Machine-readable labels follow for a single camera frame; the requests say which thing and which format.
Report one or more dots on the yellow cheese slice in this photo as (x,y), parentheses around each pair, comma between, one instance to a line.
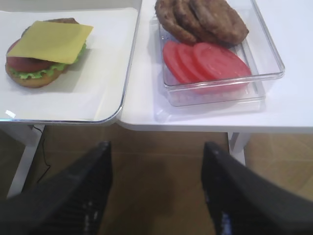
(49,41)

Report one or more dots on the brown meat patty middle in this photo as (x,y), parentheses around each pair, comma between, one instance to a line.
(187,19)

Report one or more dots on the clear patty tomato container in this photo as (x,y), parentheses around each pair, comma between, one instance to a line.
(257,50)

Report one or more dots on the brown meat patty right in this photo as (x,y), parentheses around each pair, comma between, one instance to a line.
(219,18)

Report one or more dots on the burger lettuce leaf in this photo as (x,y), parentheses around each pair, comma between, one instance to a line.
(36,75)

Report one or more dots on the brown meat patty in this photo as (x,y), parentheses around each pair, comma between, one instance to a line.
(165,14)
(219,18)
(187,19)

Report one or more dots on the brown meat patty left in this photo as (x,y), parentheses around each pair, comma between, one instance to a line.
(165,14)

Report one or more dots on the burger tomato slice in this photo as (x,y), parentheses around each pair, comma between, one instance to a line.
(23,64)

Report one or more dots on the red tomato slice middle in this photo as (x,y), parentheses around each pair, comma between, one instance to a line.
(185,54)

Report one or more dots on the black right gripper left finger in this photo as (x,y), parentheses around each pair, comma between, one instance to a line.
(71,202)

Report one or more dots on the red tomato slice left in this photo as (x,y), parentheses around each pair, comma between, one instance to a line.
(174,63)

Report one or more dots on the metal serving tray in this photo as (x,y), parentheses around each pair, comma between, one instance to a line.
(107,98)

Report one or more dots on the red tomato slice right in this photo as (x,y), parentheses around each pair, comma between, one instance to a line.
(218,63)

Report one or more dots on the white table leg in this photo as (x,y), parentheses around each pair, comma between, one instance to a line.
(30,137)

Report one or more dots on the burger bottom bun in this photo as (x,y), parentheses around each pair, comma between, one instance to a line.
(37,83)

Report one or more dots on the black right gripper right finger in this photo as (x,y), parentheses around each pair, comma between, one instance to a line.
(240,202)

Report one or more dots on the red tomato slice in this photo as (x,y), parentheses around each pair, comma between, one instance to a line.
(174,63)
(185,54)
(218,63)

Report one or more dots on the burger meat patty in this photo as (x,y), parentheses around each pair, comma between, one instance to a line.
(63,21)

